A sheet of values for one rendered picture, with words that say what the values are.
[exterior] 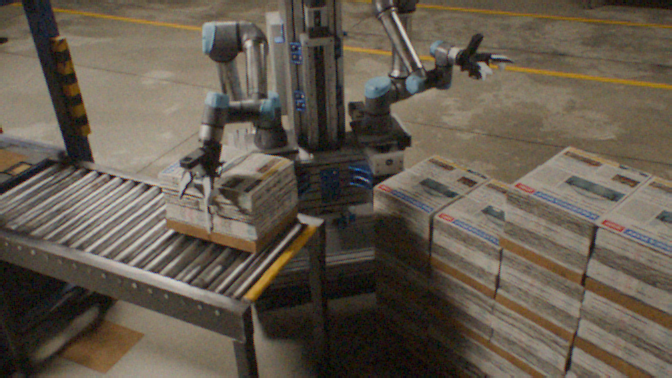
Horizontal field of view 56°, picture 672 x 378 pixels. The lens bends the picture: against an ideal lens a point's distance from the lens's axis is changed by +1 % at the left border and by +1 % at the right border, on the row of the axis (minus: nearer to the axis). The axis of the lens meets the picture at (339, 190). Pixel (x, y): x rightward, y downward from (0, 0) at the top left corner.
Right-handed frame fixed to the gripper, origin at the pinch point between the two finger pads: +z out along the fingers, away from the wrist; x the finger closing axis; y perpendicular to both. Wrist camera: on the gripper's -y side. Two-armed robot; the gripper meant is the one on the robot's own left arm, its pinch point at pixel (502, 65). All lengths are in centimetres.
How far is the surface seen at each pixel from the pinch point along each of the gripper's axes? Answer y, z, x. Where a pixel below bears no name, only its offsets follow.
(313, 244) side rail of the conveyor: 41, -14, 87
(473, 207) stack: 36, 19, 37
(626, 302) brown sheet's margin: 31, 83, 45
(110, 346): 103, -92, 159
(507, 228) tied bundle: 25, 43, 47
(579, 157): 14.9, 44.1, 13.8
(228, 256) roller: 28, -18, 118
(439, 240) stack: 44, 16, 52
